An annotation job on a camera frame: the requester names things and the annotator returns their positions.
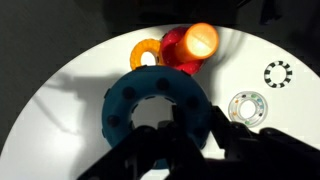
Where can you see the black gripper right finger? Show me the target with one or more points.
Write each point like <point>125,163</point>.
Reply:
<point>269,154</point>

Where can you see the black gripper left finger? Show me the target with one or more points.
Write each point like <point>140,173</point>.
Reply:
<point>141,150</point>

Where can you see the orange stacking peg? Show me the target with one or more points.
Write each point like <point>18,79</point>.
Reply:
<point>200,41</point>

